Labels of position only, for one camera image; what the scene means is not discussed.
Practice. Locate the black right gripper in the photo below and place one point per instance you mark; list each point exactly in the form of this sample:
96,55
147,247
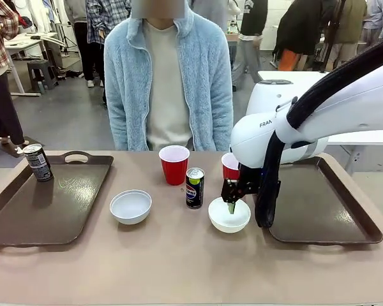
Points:
242,187

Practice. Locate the white bowl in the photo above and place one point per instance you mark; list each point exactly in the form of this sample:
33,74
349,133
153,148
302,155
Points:
229,215
131,206

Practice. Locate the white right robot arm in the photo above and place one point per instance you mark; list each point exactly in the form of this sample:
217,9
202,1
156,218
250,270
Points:
338,105

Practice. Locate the black Pepsi can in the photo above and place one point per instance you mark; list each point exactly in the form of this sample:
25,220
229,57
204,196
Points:
195,188

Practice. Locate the large red plastic cup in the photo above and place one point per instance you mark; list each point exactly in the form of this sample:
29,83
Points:
174,164

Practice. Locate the brown plastic tray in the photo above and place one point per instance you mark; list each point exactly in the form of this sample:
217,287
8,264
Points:
319,204
48,201

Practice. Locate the person in blue fleece jacket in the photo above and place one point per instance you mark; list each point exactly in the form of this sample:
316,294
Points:
169,83

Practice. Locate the person in black top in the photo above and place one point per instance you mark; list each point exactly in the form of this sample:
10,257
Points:
250,38

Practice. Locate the person in black jacket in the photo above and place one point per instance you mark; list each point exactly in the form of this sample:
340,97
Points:
301,32

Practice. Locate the black drink can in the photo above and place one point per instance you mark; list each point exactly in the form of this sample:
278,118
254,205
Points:
38,162

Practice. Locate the person in olive jacket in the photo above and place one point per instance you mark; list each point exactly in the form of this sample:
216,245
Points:
349,32

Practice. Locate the person in checked shirt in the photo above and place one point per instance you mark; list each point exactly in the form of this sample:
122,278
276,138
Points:
97,35

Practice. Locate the grey plastic step stool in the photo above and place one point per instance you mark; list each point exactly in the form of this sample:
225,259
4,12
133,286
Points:
42,74

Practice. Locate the white desk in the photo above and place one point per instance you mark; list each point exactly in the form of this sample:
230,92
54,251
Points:
22,51

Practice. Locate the person in plaid shirt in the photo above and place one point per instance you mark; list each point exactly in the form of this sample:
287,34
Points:
0,63

